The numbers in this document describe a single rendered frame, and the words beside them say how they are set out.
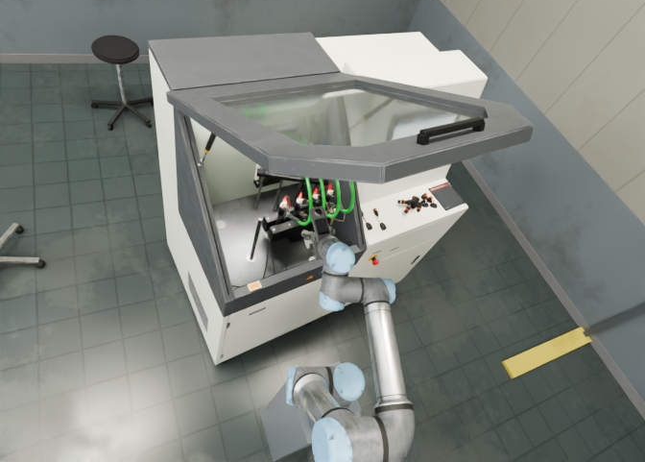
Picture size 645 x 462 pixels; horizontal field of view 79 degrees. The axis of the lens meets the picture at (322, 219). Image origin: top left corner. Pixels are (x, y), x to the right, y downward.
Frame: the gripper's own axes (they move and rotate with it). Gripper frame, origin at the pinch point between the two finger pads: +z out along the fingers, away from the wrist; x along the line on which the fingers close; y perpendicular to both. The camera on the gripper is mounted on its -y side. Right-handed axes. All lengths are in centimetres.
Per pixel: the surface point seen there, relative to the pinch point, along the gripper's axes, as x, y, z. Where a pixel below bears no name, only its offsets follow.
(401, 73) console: 55, -51, 29
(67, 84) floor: -136, -107, 240
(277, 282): -15.0, 24.5, 22.6
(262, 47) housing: -1, -70, 37
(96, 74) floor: -115, -114, 253
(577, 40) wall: 235, -65, 115
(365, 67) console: 39, -55, 28
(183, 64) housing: -32, -64, 23
